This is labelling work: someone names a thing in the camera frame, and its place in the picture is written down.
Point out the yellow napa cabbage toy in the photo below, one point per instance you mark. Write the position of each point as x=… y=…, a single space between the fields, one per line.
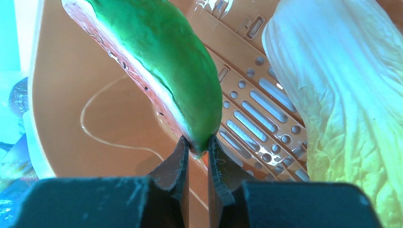
x=341 y=64

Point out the orange plastic basket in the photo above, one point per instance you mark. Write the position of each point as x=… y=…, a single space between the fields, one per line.
x=100 y=135

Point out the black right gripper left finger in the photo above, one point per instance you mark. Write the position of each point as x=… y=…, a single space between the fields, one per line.
x=168 y=200

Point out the clear zip top bag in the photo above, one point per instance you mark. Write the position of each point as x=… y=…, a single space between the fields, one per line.
x=16 y=171

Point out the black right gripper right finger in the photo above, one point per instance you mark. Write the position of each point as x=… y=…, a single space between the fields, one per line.
x=229 y=189

